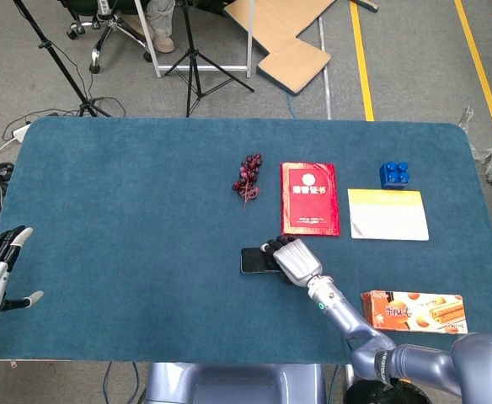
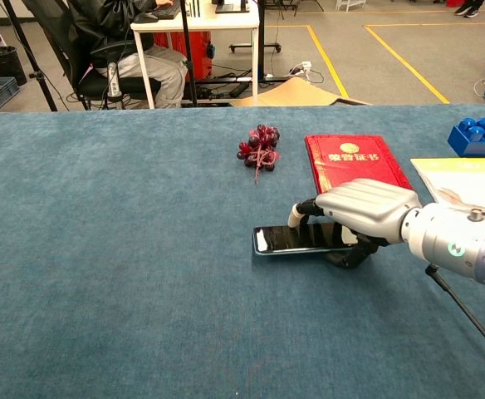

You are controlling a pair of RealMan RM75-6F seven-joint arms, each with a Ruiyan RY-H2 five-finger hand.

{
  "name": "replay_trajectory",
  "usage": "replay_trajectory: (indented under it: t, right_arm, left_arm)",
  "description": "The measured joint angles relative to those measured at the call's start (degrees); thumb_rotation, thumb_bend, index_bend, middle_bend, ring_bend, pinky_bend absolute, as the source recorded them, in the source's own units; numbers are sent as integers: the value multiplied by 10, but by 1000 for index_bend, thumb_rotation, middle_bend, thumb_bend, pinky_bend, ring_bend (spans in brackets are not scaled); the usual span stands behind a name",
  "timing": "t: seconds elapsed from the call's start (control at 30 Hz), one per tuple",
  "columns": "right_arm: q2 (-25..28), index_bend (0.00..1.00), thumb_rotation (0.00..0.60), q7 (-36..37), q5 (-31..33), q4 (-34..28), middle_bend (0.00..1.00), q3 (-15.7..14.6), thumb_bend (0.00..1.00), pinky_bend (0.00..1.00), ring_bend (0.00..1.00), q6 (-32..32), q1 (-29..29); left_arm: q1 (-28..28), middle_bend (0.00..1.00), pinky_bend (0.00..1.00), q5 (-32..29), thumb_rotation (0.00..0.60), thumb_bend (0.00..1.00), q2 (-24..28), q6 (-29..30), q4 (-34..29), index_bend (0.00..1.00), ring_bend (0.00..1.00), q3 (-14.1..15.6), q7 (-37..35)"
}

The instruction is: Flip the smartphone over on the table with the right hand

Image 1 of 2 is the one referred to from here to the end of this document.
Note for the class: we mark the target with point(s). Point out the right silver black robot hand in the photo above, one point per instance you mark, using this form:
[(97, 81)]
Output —
[(298, 261)]

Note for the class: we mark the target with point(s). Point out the black smartphone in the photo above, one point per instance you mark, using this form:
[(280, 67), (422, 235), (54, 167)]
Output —
[(254, 261)]

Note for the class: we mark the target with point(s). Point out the right lavender robot arm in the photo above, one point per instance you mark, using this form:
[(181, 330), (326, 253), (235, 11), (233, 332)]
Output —
[(347, 315)]

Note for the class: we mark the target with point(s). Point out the red certificate folder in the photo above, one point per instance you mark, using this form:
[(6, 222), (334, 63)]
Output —
[(309, 202)]

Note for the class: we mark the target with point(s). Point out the white and yellow booklet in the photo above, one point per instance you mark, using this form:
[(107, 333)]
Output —
[(389, 214)]

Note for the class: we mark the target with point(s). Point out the dark red grape bunch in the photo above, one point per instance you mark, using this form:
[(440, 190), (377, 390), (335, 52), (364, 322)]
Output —
[(248, 172)]

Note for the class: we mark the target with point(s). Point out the orange snack box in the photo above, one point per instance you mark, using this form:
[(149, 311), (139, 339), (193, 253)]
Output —
[(414, 313)]

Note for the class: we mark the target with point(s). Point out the blue toy building block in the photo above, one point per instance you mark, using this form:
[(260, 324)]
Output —
[(393, 174)]

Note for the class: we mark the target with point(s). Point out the lavender robot torso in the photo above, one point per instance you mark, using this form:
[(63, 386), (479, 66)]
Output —
[(237, 385)]

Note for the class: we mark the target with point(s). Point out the blue table mat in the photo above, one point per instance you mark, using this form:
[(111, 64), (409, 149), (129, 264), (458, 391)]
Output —
[(124, 210)]

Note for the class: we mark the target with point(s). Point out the white power strip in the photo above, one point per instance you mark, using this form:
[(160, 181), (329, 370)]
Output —
[(20, 133)]

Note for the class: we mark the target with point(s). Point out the black tripod stand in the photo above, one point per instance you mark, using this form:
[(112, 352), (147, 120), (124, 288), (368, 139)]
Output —
[(52, 48), (192, 84)]

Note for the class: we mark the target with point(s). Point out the brown cardboard sheet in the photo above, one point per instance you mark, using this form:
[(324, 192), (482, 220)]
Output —
[(279, 25)]

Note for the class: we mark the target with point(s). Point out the seated person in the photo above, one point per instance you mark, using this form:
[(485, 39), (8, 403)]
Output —
[(164, 42)]

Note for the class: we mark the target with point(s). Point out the black office chair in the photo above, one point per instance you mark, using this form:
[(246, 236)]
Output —
[(115, 25)]

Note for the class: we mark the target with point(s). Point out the silver floor rail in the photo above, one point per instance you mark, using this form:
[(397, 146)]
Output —
[(326, 84)]

